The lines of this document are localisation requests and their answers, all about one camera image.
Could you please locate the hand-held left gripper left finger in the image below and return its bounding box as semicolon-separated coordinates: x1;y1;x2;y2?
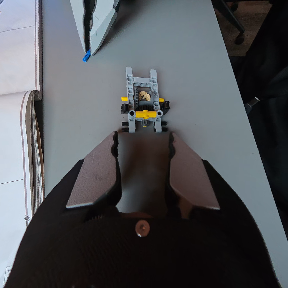
65;131;122;208

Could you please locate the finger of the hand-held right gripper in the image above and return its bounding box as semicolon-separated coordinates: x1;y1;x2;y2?
69;0;97;51
89;0;120;56

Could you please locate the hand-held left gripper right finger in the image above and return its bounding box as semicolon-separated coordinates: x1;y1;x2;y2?
167;132;221;210

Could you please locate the grey lego chassis assembly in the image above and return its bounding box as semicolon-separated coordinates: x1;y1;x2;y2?
118;66;171;134

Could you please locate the lego instruction booklet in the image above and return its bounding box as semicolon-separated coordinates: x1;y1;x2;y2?
0;0;45;266

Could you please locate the black office chair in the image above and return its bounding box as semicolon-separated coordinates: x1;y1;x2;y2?
211;0;274;45

